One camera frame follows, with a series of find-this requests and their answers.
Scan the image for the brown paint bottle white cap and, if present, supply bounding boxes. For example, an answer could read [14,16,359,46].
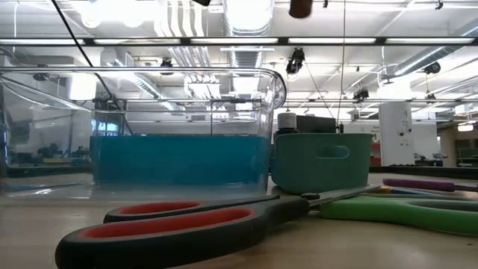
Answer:
[288,0,314,19]

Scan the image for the black paint bottle white cap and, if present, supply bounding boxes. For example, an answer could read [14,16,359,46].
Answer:
[274,111,299,136]

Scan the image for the purple scissors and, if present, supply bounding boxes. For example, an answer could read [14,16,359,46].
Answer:
[382,177,478,194]

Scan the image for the green scissors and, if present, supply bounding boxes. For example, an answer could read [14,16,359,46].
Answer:
[319,196,478,238]

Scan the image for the black overhead beam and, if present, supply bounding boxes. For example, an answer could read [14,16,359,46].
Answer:
[0,35,478,47]

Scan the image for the teal rectangular tray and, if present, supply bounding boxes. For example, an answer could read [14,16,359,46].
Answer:
[89,134,270,187]

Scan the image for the clear plastic bin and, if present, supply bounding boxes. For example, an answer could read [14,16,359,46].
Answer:
[0,66,288,199]

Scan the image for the small teal basket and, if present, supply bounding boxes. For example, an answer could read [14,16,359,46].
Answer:
[270,132,374,196]

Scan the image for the white pillar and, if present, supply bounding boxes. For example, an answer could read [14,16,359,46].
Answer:
[378,101,416,166]

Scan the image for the red and black scissors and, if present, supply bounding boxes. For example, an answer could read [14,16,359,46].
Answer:
[55,184,382,269]

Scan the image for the ribbed ceiling duct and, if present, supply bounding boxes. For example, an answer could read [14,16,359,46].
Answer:
[223,0,276,68]

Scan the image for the thin black cable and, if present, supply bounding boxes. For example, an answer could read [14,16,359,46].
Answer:
[49,0,134,136]

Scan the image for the black aluminium frame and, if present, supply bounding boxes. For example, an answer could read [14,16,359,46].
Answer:
[0,164,478,181]

